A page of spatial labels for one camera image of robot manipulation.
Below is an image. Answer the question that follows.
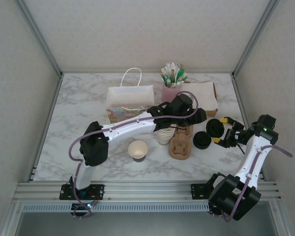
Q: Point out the stack of black cup lids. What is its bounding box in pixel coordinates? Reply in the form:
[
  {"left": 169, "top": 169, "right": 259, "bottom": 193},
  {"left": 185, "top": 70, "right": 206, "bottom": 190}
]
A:
[{"left": 193, "top": 130, "right": 212, "bottom": 150}]

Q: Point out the brown pulp cup carrier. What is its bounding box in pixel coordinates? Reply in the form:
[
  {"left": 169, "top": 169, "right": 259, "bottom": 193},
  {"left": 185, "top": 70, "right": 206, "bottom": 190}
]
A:
[{"left": 169, "top": 122, "right": 194, "bottom": 158}]

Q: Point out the animal print paper gift bag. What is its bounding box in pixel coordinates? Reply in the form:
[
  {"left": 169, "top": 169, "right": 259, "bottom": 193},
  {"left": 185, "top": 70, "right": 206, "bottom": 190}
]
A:
[{"left": 107, "top": 68, "right": 156, "bottom": 125}]

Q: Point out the single paper coffee cup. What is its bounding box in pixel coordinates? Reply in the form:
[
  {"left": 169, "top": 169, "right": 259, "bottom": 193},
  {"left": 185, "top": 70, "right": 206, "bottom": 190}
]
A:
[{"left": 127, "top": 140, "right": 148, "bottom": 163}]

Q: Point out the brown cardboard napkin tray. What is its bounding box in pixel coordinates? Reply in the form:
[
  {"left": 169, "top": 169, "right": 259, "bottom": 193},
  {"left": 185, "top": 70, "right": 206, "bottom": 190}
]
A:
[{"left": 184, "top": 82, "right": 219, "bottom": 117}]

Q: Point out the pink cylindrical holder cup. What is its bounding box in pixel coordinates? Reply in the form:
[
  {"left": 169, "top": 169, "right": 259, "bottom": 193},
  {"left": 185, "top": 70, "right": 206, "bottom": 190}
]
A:
[{"left": 161, "top": 83, "right": 181, "bottom": 103}]

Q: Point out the stack of white napkins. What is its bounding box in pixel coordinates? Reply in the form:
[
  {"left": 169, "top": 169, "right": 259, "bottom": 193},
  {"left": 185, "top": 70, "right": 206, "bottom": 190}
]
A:
[{"left": 181, "top": 82, "right": 216, "bottom": 110}]

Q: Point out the stack of paper cups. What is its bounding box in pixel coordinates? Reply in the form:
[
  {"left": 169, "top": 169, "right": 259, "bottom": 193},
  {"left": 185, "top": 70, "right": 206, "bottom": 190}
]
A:
[{"left": 156, "top": 127, "right": 175, "bottom": 146}]

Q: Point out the white paper stick packet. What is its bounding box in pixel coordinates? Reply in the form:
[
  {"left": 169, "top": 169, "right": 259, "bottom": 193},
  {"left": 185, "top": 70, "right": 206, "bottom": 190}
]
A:
[
  {"left": 166, "top": 61, "right": 176, "bottom": 77},
  {"left": 161, "top": 68, "right": 172, "bottom": 81}
]

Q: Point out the small circuit board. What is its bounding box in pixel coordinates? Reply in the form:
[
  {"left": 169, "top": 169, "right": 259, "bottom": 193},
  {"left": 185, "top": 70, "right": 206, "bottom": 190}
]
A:
[{"left": 71, "top": 203, "right": 93, "bottom": 211}]

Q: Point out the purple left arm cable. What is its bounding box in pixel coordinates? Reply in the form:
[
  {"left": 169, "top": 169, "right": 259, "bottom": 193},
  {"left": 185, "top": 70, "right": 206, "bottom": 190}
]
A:
[{"left": 68, "top": 91, "right": 200, "bottom": 220}]

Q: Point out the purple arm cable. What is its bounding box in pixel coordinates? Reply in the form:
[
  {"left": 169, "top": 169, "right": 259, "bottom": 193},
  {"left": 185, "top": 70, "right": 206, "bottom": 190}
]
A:
[
  {"left": 222, "top": 145, "right": 293, "bottom": 222},
  {"left": 68, "top": 91, "right": 200, "bottom": 220}
]

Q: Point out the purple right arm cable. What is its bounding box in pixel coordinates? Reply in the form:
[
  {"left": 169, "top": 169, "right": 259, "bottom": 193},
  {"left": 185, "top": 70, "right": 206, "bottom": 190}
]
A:
[{"left": 222, "top": 145, "right": 293, "bottom": 222}]

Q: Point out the aluminium table side rail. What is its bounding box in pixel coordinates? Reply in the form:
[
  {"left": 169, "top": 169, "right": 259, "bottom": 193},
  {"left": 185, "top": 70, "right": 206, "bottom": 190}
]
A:
[
  {"left": 232, "top": 73, "right": 265, "bottom": 181},
  {"left": 27, "top": 73, "right": 64, "bottom": 183}
]

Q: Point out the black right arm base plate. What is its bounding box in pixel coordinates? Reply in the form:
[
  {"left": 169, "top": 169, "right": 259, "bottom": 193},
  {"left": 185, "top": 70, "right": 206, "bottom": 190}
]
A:
[{"left": 190, "top": 183, "right": 221, "bottom": 200}]

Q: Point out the aluminium front rail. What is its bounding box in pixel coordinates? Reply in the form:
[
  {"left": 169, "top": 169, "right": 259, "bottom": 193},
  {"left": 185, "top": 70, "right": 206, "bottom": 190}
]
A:
[{"left": 13, "top": 181, "right": 282, "bottom": 201}]

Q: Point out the aluminium frame post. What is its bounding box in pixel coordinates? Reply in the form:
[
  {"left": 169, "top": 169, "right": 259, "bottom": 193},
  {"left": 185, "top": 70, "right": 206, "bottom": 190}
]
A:
[
  {"left": 14, "top": 0, "right": 64, "bottom": 77},
  {"left": 232, "top": 0, "right": 281, "bottom": 77}
]

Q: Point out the grey slotted cable duct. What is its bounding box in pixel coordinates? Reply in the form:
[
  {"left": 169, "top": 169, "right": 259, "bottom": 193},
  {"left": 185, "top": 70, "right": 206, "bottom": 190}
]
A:
[{"left": 22, "top": 203, "right": 210, "bottom": 212}]

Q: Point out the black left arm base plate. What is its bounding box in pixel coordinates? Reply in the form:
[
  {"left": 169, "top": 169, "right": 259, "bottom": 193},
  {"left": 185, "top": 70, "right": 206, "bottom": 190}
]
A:
[{"left": 59, "top": 183, "right": 106, "bottom": 200}]

